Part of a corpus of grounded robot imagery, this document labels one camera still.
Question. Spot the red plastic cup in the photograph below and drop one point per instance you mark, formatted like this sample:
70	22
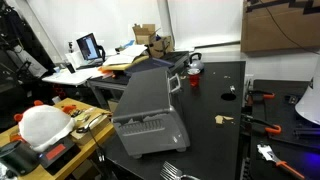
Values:
194	80

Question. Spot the shallow wooden box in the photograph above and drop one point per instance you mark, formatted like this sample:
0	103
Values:
91	130

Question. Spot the open laptop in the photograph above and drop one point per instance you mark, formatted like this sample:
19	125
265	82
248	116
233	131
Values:
87	46

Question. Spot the black headphones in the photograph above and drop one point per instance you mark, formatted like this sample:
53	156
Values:
101	53

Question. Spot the yellow foam board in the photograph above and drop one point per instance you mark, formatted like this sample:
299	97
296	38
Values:
120	66

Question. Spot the green white candy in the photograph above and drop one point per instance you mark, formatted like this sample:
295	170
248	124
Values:
232	88

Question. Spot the black metal utensil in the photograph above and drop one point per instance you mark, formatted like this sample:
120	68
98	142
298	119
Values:
87	126

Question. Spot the printed cardboard box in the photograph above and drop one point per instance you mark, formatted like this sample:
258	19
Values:
161	46

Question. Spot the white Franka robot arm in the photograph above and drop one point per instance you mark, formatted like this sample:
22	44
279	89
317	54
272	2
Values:
310	103

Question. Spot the open plain cardboard box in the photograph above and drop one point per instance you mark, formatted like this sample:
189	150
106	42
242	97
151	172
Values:
143	33

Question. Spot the white desk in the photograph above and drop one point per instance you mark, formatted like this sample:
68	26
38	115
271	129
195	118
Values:
70	77

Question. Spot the silver metal fork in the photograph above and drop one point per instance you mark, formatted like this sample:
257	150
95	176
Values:
170	170

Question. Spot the grey toaster oven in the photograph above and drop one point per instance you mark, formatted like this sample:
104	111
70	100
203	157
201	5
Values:
150	110

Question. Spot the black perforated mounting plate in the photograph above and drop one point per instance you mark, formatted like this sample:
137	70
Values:
283	140

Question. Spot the wooden table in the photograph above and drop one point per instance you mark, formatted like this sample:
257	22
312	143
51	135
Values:
96	136

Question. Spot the black hanging jacket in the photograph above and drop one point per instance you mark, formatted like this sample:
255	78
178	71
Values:
23	36

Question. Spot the white paper pile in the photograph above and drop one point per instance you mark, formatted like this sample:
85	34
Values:
125	55

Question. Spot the black scale with orange display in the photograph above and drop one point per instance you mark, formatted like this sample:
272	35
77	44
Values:
56	151

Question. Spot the large brown cardboard sheet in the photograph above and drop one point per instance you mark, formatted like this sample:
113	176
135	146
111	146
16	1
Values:
276	33

